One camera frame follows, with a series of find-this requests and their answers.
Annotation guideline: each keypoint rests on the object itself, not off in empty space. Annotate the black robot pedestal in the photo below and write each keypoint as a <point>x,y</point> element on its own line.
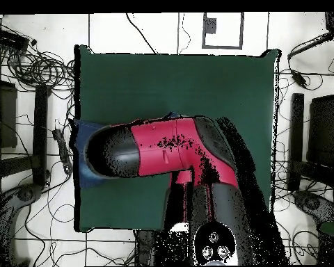
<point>144,247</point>

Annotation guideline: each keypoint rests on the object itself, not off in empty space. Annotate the black network switch box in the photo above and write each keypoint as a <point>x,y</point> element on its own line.
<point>9,39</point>

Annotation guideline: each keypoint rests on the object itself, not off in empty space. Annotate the black rod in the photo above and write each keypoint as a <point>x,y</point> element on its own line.
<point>311,44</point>

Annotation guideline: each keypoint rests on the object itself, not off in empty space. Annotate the black metal frame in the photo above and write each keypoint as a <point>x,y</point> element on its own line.
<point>296,125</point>
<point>40,125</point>

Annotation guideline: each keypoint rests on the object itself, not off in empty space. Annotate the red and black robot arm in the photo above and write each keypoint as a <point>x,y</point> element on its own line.
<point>161,150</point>

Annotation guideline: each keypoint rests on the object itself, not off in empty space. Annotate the dark green table cloth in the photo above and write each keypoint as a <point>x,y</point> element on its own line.
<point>156,83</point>

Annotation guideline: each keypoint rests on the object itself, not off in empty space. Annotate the blue denim jeans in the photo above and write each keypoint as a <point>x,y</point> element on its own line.
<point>85,130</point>

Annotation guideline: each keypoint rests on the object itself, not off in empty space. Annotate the black power adapter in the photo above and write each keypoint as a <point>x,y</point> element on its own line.
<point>299,78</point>

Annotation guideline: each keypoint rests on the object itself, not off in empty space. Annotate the grey stand foot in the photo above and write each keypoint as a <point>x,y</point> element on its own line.
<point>311,204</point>
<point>25,193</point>

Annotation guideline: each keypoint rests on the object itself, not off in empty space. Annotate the black power strip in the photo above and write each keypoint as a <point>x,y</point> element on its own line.
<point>62,150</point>

